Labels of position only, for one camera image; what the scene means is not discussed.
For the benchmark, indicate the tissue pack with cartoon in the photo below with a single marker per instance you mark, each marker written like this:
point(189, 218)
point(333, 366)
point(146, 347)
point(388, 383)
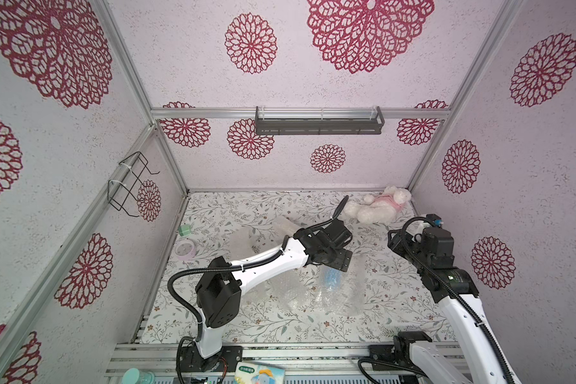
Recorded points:
point(253, 373)

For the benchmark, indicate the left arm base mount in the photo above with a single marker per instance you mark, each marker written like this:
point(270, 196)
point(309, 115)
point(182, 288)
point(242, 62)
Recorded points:
point(225, 361)

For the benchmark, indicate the loose bubble wrap sheet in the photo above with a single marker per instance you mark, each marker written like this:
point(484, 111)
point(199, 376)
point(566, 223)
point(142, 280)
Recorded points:
point(245, 247)

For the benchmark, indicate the teal bottle cap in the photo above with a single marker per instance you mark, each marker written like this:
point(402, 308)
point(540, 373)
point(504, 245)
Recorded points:
point(137, 376)

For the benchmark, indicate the blue vase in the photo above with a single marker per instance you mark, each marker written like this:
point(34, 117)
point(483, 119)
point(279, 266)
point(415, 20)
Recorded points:
point(332, 278)

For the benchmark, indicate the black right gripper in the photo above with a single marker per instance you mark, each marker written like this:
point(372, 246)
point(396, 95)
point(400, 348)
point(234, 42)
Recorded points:
point(398, 240)

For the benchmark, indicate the black wire wall basket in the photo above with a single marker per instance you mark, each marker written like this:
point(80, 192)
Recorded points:
point(122, 189)

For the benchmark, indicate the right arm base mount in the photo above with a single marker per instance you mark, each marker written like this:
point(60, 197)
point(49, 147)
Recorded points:
point(396, 356)

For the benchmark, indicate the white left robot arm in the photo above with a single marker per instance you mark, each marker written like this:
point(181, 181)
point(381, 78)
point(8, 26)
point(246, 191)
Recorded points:
point(223, 284)

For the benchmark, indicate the green small box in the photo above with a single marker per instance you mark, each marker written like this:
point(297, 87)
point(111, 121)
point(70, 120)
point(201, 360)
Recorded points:
point(184, 230)

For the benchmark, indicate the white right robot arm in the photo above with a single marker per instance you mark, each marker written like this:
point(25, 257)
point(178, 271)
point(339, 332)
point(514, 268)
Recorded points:
point(463, 309)

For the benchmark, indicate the white plush dog pink shirt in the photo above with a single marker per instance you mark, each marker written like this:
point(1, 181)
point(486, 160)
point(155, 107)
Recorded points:
point(379, 209)

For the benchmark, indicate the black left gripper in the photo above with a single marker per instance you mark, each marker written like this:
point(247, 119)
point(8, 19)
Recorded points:
point(342, 259)

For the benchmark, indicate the black wall shelf rack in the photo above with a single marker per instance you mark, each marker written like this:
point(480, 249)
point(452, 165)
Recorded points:
point(318, 124)

